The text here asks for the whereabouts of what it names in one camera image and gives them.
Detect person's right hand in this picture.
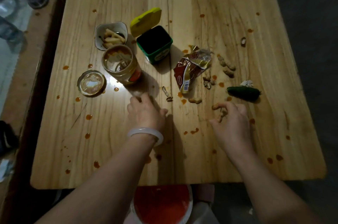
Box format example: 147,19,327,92
209,101,255,159

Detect person's left hand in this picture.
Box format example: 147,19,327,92
127,93,168,133

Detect person's right forearm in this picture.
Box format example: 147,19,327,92
232,148,321,224

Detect person's left forearm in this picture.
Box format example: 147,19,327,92
34,134,157,224

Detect green cucumber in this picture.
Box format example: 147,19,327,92
226,86,261,101

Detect broken peanut shells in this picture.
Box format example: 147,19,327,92
202,73,216,90

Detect red and gold snack packet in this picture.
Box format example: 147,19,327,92
173,45,213,94

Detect glass jar with sauce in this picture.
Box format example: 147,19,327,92
102,44,142,86

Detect green container with yellow lid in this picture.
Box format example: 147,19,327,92
130,8,174,65

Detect round jar lid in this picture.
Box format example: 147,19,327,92
77,70,107,98

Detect red bucket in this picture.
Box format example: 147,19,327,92
130,184,193,224

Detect white square bowl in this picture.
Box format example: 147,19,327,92
95,22,129,51

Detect brown side table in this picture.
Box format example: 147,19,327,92
0,0,68,206

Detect dark object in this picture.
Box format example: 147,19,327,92
0,120,19,156

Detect clear glass bottle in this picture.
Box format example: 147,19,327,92
0,18,27,51
0,0,18,18

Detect white bangle bracelet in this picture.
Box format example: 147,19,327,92
127,127,164,147

